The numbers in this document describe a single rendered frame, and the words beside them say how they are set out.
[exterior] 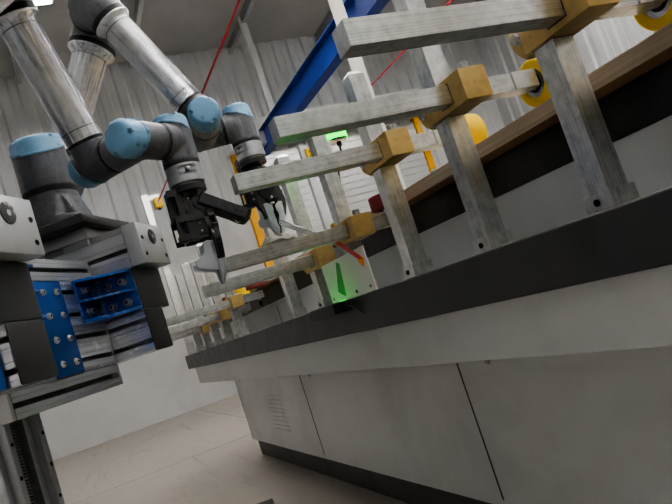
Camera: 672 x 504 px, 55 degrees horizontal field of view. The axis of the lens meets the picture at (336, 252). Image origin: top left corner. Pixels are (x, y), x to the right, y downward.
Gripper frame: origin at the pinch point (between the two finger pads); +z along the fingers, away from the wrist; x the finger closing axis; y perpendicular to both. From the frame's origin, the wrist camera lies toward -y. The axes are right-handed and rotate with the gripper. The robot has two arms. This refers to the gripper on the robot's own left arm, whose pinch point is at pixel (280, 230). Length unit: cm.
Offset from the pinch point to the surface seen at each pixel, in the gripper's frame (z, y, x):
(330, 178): -5.3, -23.8, 0.8
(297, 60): -369, 564, -613
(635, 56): 4, -97, 12
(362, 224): 7.9, -30.7, 2.9
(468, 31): -1, -92, 42
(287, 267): 9.8, -0.7, 2.1
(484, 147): 4, -63, 0
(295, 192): -9.2, -0.6, -8.6
